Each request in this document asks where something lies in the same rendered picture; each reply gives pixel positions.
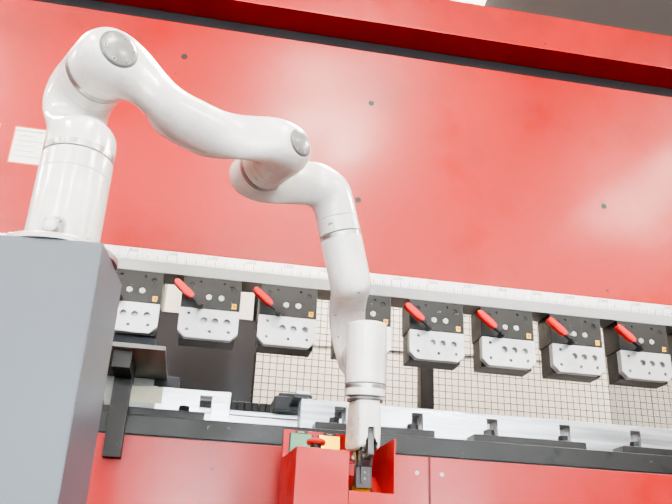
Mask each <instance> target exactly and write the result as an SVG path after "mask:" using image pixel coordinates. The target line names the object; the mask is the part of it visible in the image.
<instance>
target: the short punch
mask: <svg viewBox="0 0 672 504"><path fill-rule="evenodd" d="M156 341H157V339H156V338H151V337H140V336H129V335H119V334H116V336H115V342H123V343H134V344H145V345H156Z"/></svg>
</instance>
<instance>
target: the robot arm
mask: <svg viewBox="0 0 672 504"><path fill-rule="evenodd" d="M121 99H122V100H126V101H129V102H131V103H132V104H134V105H135V106H137V107H138V108H139V109H140V110H142V112H143V113H144V114H145V115H146V117H147V119H148V122H149V124H150V125H151V127H152V128H153V129H154V130H155V131H156V132H157V133H158V134H160V135H161V136H162V137H164V138H165V139H167V140H169V141H170V142H172V143H174V144H176V145H178V146H180V147H182V148H184V149H186V150H188V151H191V152H193V153H195V154H197V155H200V156H203V157H208V158H215V159H235V160H234V161H233V163H232V164H231V166H230V169H229V179H230V182H231V184H232V186H233V188H234V189H235V190H236V191H237V192H238V193H239V194H241V195H242V196H244V197H246V198H248V199H251V200H254V201H257V202H262V203H272V204H301V205H307V206H310V207H311V208H312V209H313V211H314V213H315V218H316V223H317V227H318V232H319V237H320V242H321V246H322V251H323V256H324V260H325V265H326V269H327V274H328V278H329V283H330V289H331V296H330V304H329V325H330V332H331V338H332V343H333V347H334V352H335V356H336V360H337V363H338V366H339V368H340V370H341V371H342V373H343V374H344V375H346V377H345V396H346V397H350V398H347V402H350V403H349V408H348V415H347V426H346V439H345V448H346V450H349V451H354V453H353V456H354V466H355V467H354V487H356V488H371V480H372V460H373V456H374V451H376V450H378V449H379V447H380V435H381V422H380V403H383V400H382V399H380V398H385V395H386V349H387V325H386V324H385V323H383V322H380V321H375V320H365V309H366V303H367V299H368V296H369V293H370V289H371V280H370V273H369V268H368V263H367V259H366V254H365V249H364V244H363V239H362V235H361V230H360V226H359V221H358V217H357V212H356V207H355V203H354V198H353V194H352V191H351V188H350V186H349V184H348V182H347V181H346V179H345V178H344V177H343V176H342V175H341V174H340V173H338V172H337V171H335V170H334V169H332V168H331V167H329V166H327V165H324V164H321V163H318V162H312V161H309V160H310V156H311V144H310V141H309V139H308V136H307V135H306V133H305V132H304V131H303V130H302V129H301V128H300V127H298V126H297V125H295V124H293V123H291V122H289V121H286V120H283V119H279V118H274V117H264V116H247V115H239V114H234V113H229V112H226V111H223V110H221V109H218V108H216V107H214V106H212V105H210V104H208V103H206V102H204V101H202V100H200V99H198V98H196V97H194V96H193V95H191V94H189V93H187V92H186V91H184V90H183V89H181V88H180V87H179V86H178V85H176V84H175V83H174V82H173V81H172V80H171V79H170V77H169V76H168V75H167V74H166V73H165V72H164V71H163V69H162V68H161V67H160V66H159V64H158V63H157V62H156V61H155V59H154V58H153V57H152V56H151V55H150V54H149V52H148V51H147V50H146V49H145V48H144V47H143V46H142V45H141V44H140V43H139V42H137V41H136V40H135V39H134V38H133V37H131V36H130V35H128V34H127V33H125V32H123V31H121V30H118V29H115V28H111V27H99V28H95V29H92V30H90V31H88V32H87V33H85V34H84V35H83V36H81V37H80V39H79V40H78V41H77V42H76V43H75V45H74V46H73V47H72V48H71V50H70V51H69V52H68V53H67V55H66V56H65V57H64V58H63V60H62V61H61V62H60V63H59V65H58V66H57V67H56V69H55V70H54V71H53V73H52V75H51V76H50V78H49V80H48V83H47V85H46V88H45V91H44V95H43V101H42V109H43V115H44V118H45V122H46V135H45V139H44V143H43V148H42V152H41V157H40V161H39V166H38V170H37V175H36V179H35V184H34V188H33V193H32V197H31V202H30V206H29V211H28V215H27V219H26V224H25V228H24V231H17V232H8V233H7V234H6V236H19V237H32V238H46V239H59V240H73V241H86V242H100V240H101V234H102V229H103V223H104V218H105V212H106V206H107V201H108V195H109V190H110V184H111V178H112V173H113V167H114V161H115V156H116V140H115V137H114V135H113V133H112V132H111V130H110V129H109V128H108V127H107V121H108V117H109V115H110V113H111V111H112V109H113V107H114V106H115V105H116V104H117V103H118V102H119V101H120V100H121ZM362 449H364V450H362Z"/></svg>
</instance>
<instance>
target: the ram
mask: <svg viewBox="0 0 672 504"><path fill-rule="evenodd" d="M99 27H111V28H115V29H118V30H121V31H123V32H125V33H127V34H128V35H130V36H131V37H133V38H134V39H135V40H136V41H137V42H139V43H140V44H141V45H142V46H143V47H144V48H145V49H146V50H147V51H148V52H149V54H150V55H151V56H152V57H153V58H154V59H155V61H156V62H157V63H158V64H159V66H160V67H161V68H162V69H163V71H164V72H165V73H166V74H167V75H168V76H169V77H170V79H171V80H172V81H173V82H174V83H175V84H176V85H178V86H179V87H180V88H181V89H183V90H184V91H186V92H187V93H189V94H191V95H193V96H194V97H196V98H198V99H200V100H202V101H204V102H206V103H208V104H210V105H212V106H214V107H216V108H218V109H221V110H223V111H226V112H229V113H234V114H239V115H247V116H264V117H274V118H279V119H283V120H286V121H289V122H291V123H293V124H295V125H297V126H298V127H300V128H301V129H302V130H303V131H304V132H305V133H306V135H307V136H308V139H309V141H310V144H311V156H310V160H309V161H312V162H318V163H321V164H324V165H327V166H329V167H331V168H332V169H334V170H335V171H337V172H338V173H340V174H341V175H342V176H343V177H344V178H345V179H346V181H347V182H348V184H349V186H350V188H351V191H352V194H353V198H354V203H355V207H356V212H357V217H358V221H359V226H360V230H361V235H362V239H363V244H364V249H365V254H366V259H367V263H368V268H369V273H374V274H383V275H393V276H402V277H411V278H420V279H429V280H439V281H448V282H457V283H466V284H475V285H485V286H494V287H503V288H512V289H522V290H531V291H540V292H549V293H558V294H568V295H577V296H586V297H595V298H604V299H614V300H623V301H632V302H641V303H650V304H660V305H669V306H672V97H666V96H659V95H653V94H646V93H639V92H633V91H626V90H620V89H613V88H606V87H600V86H593V85H587V84H580V83H573V82H567V81H560V80H554V79H547V78H540V77H534V76H527V75H521V74H514V73H507V72H501V71H494V70H488V69H481V68H474V67H468V66H461V65H455V64H448V63H441V62H435V61H428V60H422V59H415V58H408V57H402V56H395V55H389V54H382V53H375V52H369V51H362V50H356V49H349V48H342V47H336V46H329V45H323V44H316V43H309V42H303V41H296V40H290V39H283V38H276V37H270V36H263V35H257V34H250V33H243V32H237V31H230V30H224V29H217V28H210V27H204V26H197V25H191V24H184V23H177V22H171V21H164V20H158V19H151V18H144V17H138V16H131V15H125V14H118V13H111V12H105V11H98V10H92V9H85V8H78V7H72V6H65V5H59V4H52V3H45V2H39V1H32V0H0V123H1V125H0V233H6V234H7V233H8V232H17V231H24V228H25V224H26V219H27V215H28V211H29V206H30V202H31V197H32V193H33V188H34V184H35V179H36V175H37V170H38V166H35V165H27V164H18V163H10V162H7V159H8V154H9V150H10V146H11V142H12V138H13V134H14V130H15V126H23V127H31V128H39V129H46V122H45V118H44V115H43V109H42V101H43V95H44V91H45V88H46V85H47V83H48V80H49V78H50V76H51V75H52V73H53V71H54V70H55V69H56V67H57V66H58V65H59V63H60V62H61V61H62V60H63V58H64V57H65V56H66V55H67V53H68V52H69V51H70V50H71V48H72V47H73V46H74V45H75V43H76V42H77V41H78V40H79V39H80V37H81V36H83V35H84V34H85V33H87V32H88V31H90V30H92V29H95V28H99ZM107 127H108V128H109V129H110V130H111V132H112V133H113V135H114V137H115V140H116V156H115V161H114V167H113V173H112V178H111V184H110V190H109V195H108V201H107V206H106V212H105V218H104V223H103V229H102V234H101V240H100V243H103V244H107V245H116V246H126V247H135V248H144V249H153V250H162V251H172V252H181V253H190V254H199V255H208V256H218V257H227V258H236V259H245V260H254V261H264V262H273V263H282V264H291V265H301V266H310V267H319V268H326V265H325V260H324V256H323V251H322V246H321V242H320V237H319V232H318V227H317V223H316V218H315V213H314V211H313V209H312V208H311V207H310V206H307V205H301V204H272V203H262V202H257V201H254V200H251V199H248V198H246V197H244V196H242V195H241V194H239V193H238V192H237V191H236V190H235V189H234V188H233V186H232V184H231V182H230V179H229V169H230V166H231V164H232V163H233V161H234V160H235V159H215V158H208V157H203V156H200V155H197V154H195V153H193V152H191V151H188V150H186V149H184V148H182V147H180V146H178V145H176V144H174V143H172V142H170V141H169V140H167V139H165V138H164V137H162V136H161V135H160V134H158V133H157V132H156V131H155V130H154V129H153V128H152V127H151V125H150V124H149V122H148V119H147V117H146V115H145V114H144V113H143V112H142V110H140V109H139V108H138V107H137V106H135V105H134V104H132V103H131V102H129V101H126V100H122V99H121V100H120V101H119V102H118V103H117V104H116V105H115V106H114V107H113V109H112V111H111V113H110V115H109V117H108V121H107ZM116 258H117V259H118V268H119V269H129V270H138V271H148V272H158V273H164V274H165V284H171V285H175V284H174V281H175V279H177V278H179V279H180V280H182V281H183V282H184V276H185V275H186V276H196V277H206V278H215V279H225V280H234V281H242V291H241V292H249V293H254V292H253V289H254V287H259V288H261V284H262V283H263V284H273V285H282V286H292V287H301V288H311V289H318V297H317V299H318V300H327V301H330V300H329V299H330V296H331V289H330V283H329V280H327V279H318V278H308V277H299V276H289V275H280V274H271V273H261V272H252V271H243V270H233V269H224V268H214V267H205V266H196V265H186V264H177V263H167V262H158V261H149V260H139V259H130V258H120V257H116ZM369 295H378V296H388V297H391V307H396V308H403V307H404V305H405V303H406V302H408V300H409V299H416V300H426V301H435V302H445V303H455V304H462V305H463V314H464V315H472V314H473V313H474V312H475V311H476V310H477V309H478V308H479V307H480V306H483V307H493V308H502V309H512V310H522V311H531V312H532V319H533V322H539V321H540V320H542V319H543V318H544V317H546V316H547V315H548V314H560V315H570V316H579V317H589V318H598V319H600V328H601V329H604V328H605V327H607V326H609V325H610V324H612V323H613V322H615V321H627V322H637V323H646V324H656V325H665V327H666V334H667V335H668V334H670V333H672V316H665V315H656V314H646V313H637V312H628V311H618V310H609V309H599V308H590V307H581V306H571V305H562V304H552V303H543V302H534V301H524V300H515V299H506V298H496V297H487V296H477V295H468V294H459V293H449V292H440V291H430V290H421V289H412V288H402V287H393V286H383V285H374V284H371V289H370V293H369Z"/></svg>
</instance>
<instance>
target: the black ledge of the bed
mask: <svg viewBox="0 0 672 504"><path fill-rule="evenodd" d="M108 413H109V412H101V417H100V423H99V429H98V432H106V426H107V419H108ZM284 429H289V430H301V431H312V432H323V433H334V434H345V435H346V431H344V430H331V429H318V428H305V427H292V426H279V425H266V424H253V423H240V422H228V421H215V420H202V419H189V418H176V417H163V416H150V415H137V414H128V415H127V422H126V429H125V434H132V435H146V436H159V437H173V438H186V439H200V440H213V441H227V442H241V443H254V444H268V445H281V446H282V445H283V431H284ZM393 439H396V454H403V455H417V456H430V457H444V458H457V459H471V460H484V461H498V462H511V463H525V464H539V465H552V466H566V467H579V468H593V469H606V470H620V471H633V472H647V473H660V474H672V456H666V455H653V454H640V453H627V452H614V451H601V450H588V449H575V448H563V447H550V446H537V445H524V444H511V443H498V442H485V441H472V440H459V439H447V438H434V437H421V436H408V435H395V434H382V433H381V435H380V447H381V446H382V445H384V444H386V443H388V442H390V441H391V440H393Z"/></svg>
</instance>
